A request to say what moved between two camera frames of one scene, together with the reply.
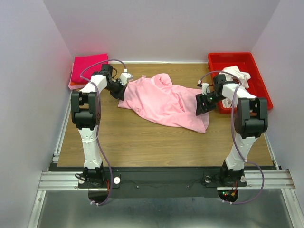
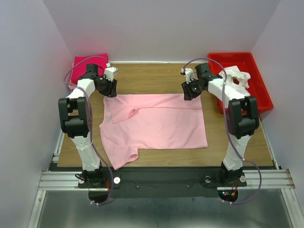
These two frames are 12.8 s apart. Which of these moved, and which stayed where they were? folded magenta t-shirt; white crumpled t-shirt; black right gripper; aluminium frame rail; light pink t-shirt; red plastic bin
Moved: light pink t-shirt; black right gripper
Stayed: folded magenta t-shirt; red plastic bin; aluminium frame rail; white crumpled t-shirt
